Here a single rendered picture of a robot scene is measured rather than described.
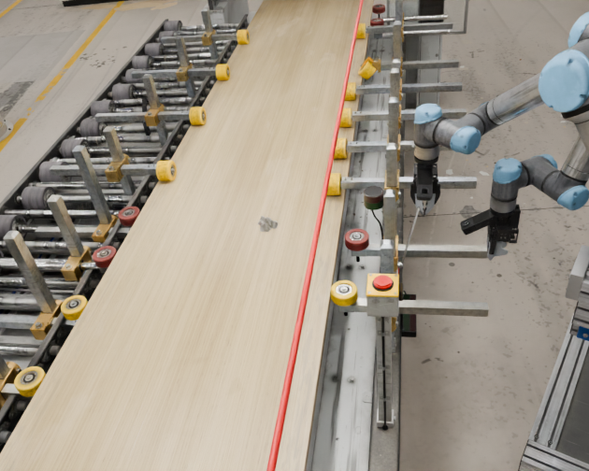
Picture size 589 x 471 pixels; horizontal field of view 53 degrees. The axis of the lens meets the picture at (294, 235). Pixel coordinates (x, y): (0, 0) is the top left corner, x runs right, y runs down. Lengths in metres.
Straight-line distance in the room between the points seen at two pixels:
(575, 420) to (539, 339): 0.59
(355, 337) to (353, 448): 0.41
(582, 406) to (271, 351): 1.27
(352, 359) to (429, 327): 0.98
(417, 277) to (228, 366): 1.69
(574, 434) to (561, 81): 1.37
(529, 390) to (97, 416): 1.77
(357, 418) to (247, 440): 0.45
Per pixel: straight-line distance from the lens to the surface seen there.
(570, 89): 1.39
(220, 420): 1.53
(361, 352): 1.97
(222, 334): 1.70
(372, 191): 1.78
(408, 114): 2.52
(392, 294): 1.29
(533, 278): 3.19
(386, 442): 1.68
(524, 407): 2.66
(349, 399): 1.86
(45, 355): 1.99
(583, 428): 2.40
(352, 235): 1.95
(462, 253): 1.97
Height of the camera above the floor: 2.13
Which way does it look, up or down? 39 degrees down
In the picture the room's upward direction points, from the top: 8 degrees counter-clockwise
